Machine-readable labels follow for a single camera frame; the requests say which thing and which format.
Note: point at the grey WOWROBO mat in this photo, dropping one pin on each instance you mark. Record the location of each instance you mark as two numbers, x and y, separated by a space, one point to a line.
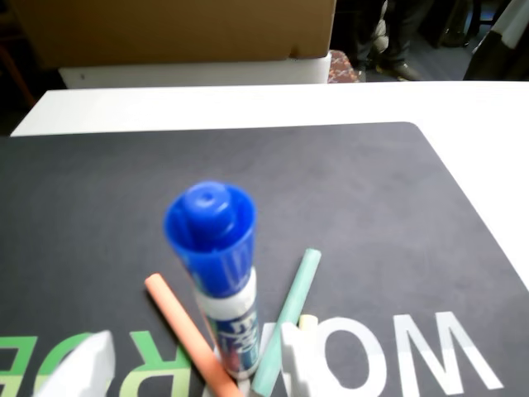
351 207

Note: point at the yellow chalk stick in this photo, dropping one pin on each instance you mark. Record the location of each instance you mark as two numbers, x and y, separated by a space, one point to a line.
308 322

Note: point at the green chalk stick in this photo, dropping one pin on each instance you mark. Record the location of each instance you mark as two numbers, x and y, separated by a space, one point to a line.
293 297

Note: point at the blue Expo whiteboard marker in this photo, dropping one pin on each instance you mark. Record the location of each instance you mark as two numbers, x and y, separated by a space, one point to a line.
215 248

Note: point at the white shelf board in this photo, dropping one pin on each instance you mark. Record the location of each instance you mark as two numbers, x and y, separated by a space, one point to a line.
186 74

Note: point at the person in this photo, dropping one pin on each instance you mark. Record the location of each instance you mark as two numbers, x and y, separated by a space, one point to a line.
396 37

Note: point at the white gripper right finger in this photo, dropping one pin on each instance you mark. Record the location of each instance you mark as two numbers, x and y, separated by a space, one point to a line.
298 364

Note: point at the orange chalk stick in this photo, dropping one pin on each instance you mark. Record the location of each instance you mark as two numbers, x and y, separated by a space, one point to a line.
177 314

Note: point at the brown cardboard box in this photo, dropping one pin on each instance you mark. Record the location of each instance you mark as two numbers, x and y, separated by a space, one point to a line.
165 29

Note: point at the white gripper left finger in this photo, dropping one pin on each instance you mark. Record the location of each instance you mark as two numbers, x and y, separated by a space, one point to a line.
89 368

